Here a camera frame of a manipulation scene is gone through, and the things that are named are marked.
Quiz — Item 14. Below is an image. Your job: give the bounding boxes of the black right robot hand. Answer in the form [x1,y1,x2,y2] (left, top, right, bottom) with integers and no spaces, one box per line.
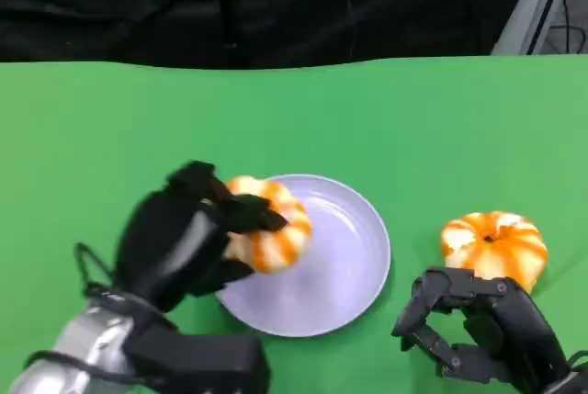
[390,266,574,394]

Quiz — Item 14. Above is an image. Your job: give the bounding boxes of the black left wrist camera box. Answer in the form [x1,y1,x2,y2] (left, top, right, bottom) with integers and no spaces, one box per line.
[123,320,272,394]

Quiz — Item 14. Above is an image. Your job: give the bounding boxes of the lilac plate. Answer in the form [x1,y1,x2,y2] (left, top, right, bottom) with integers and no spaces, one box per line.
[213,174,392,339]

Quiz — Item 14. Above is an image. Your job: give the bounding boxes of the green table cloth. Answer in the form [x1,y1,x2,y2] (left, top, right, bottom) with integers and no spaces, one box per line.
[0,53,588,394]

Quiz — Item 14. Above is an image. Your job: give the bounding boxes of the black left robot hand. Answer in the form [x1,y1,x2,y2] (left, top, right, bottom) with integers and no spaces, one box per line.
[114,160,288,312]

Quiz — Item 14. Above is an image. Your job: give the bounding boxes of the aluminium frame profile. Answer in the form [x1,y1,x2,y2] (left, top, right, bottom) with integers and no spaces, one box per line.
[490,0,576,56]

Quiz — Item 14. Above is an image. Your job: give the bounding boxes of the black cable on floor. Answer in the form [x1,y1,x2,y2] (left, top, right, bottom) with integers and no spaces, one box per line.
[550,0,588,54]

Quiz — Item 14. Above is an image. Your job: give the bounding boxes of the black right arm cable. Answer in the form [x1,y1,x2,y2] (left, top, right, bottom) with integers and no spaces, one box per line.
[567,350,588,375]

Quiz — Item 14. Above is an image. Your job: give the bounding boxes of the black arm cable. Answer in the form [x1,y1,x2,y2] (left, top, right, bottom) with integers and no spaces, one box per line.
[73,242,116,303]
[567,350,588,375]

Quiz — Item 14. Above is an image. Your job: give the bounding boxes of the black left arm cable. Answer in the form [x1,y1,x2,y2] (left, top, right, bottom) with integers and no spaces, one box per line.
[73,242,116,303]

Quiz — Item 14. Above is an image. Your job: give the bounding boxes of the orange white toy bread roll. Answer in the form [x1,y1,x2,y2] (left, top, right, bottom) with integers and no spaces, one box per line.
[440,211,548,294]
[223,175,313,275]

